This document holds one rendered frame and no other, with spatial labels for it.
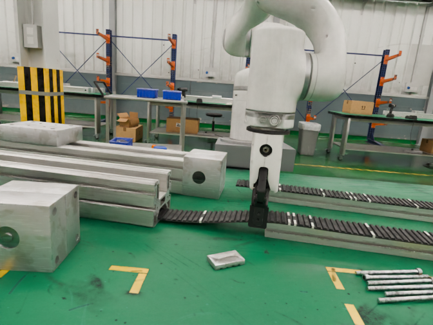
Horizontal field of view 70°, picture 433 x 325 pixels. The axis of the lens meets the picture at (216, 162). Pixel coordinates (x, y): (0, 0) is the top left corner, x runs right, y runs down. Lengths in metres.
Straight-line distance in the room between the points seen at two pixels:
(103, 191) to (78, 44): 8.60
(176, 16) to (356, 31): 4.40
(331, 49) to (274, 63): 0.10
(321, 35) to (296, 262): 0.37
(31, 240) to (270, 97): 0.39
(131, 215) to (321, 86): 0.39
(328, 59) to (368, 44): 8.35
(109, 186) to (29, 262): 0.19
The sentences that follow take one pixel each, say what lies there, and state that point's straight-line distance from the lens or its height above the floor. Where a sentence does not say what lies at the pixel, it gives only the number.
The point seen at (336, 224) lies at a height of 0.81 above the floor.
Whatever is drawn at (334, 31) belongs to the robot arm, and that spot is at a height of 1.13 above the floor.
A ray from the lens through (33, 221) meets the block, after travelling 0.46.
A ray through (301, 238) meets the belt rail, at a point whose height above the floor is 0.79.
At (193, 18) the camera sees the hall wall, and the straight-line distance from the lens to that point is 8.45.
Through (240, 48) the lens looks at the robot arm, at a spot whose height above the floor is 1.17.
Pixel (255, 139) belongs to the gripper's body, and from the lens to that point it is 0.51.
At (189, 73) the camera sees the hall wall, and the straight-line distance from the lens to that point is 8.27.
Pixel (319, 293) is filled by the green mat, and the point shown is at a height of 0.78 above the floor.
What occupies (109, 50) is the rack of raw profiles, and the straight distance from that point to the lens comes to 8.39.
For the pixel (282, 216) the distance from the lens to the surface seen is 0.59.
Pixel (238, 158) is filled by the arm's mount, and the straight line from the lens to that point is 1.04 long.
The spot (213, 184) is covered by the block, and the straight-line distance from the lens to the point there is 0.73.
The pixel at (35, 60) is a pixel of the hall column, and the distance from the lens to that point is 4.01.
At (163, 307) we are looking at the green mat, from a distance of 0.41.
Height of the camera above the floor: 1.03
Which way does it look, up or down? 13 degrees down
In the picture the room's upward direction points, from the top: 4 degrees clockwise
